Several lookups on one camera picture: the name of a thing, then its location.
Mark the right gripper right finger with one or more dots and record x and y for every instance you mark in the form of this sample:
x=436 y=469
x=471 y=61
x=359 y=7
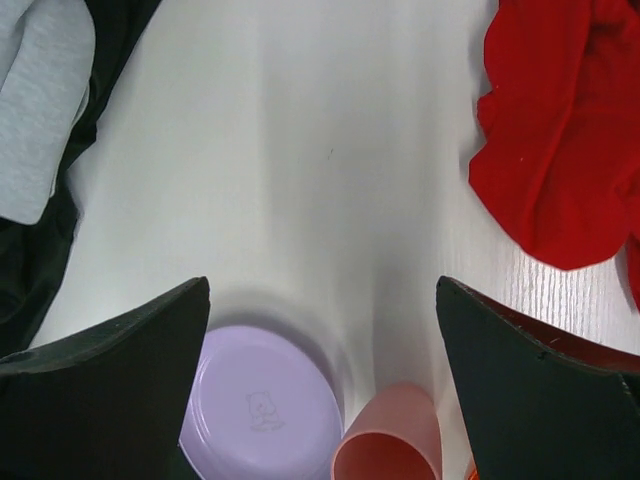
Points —
x=538 y=402

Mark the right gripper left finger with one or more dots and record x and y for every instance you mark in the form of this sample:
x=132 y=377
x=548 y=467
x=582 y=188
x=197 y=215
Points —
x=107 y=402

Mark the red cloth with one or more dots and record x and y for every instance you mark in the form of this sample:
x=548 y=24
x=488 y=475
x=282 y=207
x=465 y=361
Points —
x=559 y=170

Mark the grey zip hoodie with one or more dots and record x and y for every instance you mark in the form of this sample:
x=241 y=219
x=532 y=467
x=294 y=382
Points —
x=47 y=52

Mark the black cloth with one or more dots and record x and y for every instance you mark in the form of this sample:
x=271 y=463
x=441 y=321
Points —
x=34 y=257

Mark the orange plastic bowl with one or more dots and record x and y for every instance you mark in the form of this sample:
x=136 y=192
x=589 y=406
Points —
x=471 y=472

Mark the pink plastic cup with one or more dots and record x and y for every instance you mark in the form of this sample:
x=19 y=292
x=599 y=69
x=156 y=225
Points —
x=395 y=436

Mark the lilac plastic plate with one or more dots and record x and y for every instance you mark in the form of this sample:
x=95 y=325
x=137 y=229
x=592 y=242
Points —
x=259 y=408

